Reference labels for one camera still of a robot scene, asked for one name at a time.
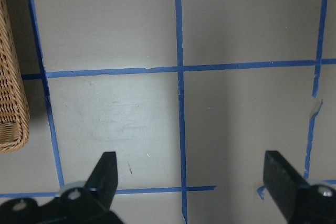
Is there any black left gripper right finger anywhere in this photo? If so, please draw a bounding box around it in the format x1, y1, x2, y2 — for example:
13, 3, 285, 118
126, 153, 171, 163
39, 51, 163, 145
263, 151, 309, 216

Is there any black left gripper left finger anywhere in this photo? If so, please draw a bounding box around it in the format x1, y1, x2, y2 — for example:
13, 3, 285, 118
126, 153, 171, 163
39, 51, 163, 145
84, 152, 117, 209

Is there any brown wicker basket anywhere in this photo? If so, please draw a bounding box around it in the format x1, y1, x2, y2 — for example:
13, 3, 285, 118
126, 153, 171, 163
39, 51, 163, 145
1, 0, 30, 153

